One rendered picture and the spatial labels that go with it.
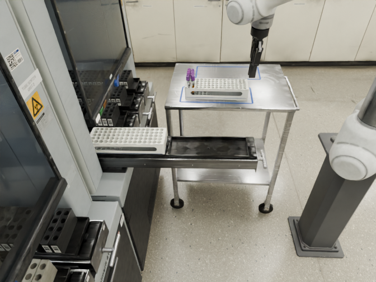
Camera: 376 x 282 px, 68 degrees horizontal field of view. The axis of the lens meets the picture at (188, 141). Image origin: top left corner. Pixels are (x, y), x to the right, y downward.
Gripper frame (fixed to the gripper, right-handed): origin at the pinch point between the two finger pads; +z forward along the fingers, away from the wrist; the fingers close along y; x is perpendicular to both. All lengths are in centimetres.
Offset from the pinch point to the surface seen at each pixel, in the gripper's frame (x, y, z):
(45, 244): -68, 82, 3
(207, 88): -21.0, 7.0, 5.7
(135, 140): -50, 40, 6
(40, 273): -66, 90, 2
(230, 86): -10.5, 5.5, 5.5
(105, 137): -62, 38, 7
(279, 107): 11.4, 14.9, 10.5
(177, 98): -35.1, 5.5, 12.5
